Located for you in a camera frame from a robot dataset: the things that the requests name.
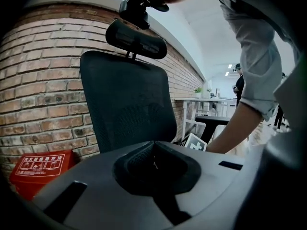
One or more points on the black head-worn camera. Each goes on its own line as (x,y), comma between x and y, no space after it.
(134,12)

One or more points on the small green potted plant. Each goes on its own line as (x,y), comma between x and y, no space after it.
(198,91)

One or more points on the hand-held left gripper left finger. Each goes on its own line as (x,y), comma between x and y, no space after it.
(134,171)

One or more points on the person's right forearm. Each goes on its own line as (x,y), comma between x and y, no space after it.
(231,130)

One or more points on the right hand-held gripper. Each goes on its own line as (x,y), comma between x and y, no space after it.
(195,144)

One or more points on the black mesh office chair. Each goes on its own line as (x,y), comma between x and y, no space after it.
(124,99)

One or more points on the red plastic box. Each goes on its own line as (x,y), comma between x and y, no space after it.
(39,170)

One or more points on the white table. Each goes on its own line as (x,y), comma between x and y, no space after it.
(204,104)

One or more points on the black chair headrest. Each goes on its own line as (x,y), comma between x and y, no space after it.
(134,39)

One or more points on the person's grey shirt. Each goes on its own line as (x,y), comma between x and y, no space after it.
(254,44)

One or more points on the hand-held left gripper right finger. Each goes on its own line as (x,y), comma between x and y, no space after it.
(178,174)

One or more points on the black chair armrest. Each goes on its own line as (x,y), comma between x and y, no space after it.
(211,122)

